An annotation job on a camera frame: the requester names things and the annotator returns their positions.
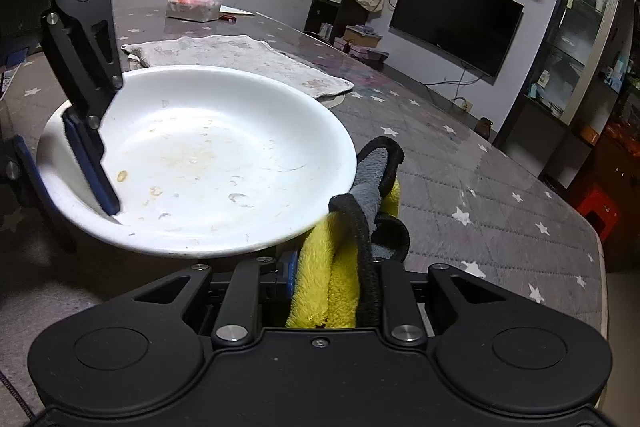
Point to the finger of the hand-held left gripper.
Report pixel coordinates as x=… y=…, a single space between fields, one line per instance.
x=92 y=142
x=22 y=157

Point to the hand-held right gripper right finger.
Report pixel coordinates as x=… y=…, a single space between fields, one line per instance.
x=396 y=294

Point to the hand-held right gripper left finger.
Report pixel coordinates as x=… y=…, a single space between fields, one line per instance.
x=286 y=274

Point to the yellow and grey cleaning cloth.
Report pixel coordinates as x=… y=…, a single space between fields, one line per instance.
x=345 y=277

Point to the white bowl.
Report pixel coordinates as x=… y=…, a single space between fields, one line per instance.
x=215 y=157

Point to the grey star-print table cover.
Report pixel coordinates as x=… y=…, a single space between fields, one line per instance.
x=450 y=187

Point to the white stained towel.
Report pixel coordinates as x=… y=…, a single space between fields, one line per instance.
x=240 y=57

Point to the round beige mat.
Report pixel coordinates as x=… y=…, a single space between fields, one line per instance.
x=335 y=99

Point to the small red item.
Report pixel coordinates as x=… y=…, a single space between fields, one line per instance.
x=228 y=19

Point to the brown shoe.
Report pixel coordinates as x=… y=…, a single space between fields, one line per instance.
x=486 y=128

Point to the sheet of paper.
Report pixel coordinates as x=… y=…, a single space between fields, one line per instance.
x=235 y=10

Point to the red plastic stool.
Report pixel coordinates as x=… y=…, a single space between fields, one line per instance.
x=597 y=209

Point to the stack of boxes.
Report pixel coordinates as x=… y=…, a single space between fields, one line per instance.
x=362 y=39

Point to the black television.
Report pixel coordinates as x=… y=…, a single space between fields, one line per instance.
x=452 y=22

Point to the glass display cabinet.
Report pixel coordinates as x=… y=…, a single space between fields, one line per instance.
x=575 y=57

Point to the wall power socket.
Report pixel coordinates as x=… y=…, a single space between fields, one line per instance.
x=463 y=104

